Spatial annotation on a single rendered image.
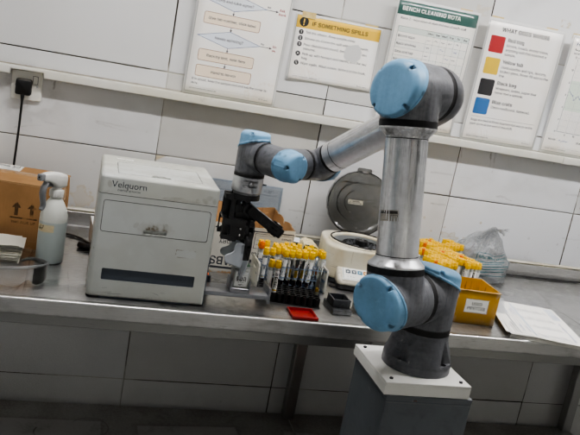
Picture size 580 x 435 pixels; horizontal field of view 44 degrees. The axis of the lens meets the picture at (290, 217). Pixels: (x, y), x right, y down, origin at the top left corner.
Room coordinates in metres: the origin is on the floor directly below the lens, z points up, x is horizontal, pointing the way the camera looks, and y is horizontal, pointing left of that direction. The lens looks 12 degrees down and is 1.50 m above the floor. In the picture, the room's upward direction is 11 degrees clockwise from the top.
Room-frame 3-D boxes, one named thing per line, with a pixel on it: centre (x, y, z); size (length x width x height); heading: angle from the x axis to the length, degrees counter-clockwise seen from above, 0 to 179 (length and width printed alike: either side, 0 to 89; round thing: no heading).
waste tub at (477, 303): (2.02, -0.55, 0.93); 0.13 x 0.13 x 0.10; 12
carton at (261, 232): (2.16, 0.13, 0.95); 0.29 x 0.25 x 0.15; 16
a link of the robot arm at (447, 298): (1.51, -0.33, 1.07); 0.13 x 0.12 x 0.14; 137
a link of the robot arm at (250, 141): (1.75, 0.12, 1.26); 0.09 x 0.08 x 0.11; 47
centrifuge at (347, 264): (2.20, -0.24, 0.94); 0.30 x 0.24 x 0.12; 7
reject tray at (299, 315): (1.77, -0.08, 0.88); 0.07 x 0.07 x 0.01; 16
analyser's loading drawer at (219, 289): (1.75, 0.12, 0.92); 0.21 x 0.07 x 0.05; 106
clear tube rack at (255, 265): (1.99, -0.03, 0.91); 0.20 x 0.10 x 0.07; 106
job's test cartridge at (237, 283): (1.76, 0.10, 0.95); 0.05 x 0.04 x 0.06; 16
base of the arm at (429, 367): (1.51, -0.33, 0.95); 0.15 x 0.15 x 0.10
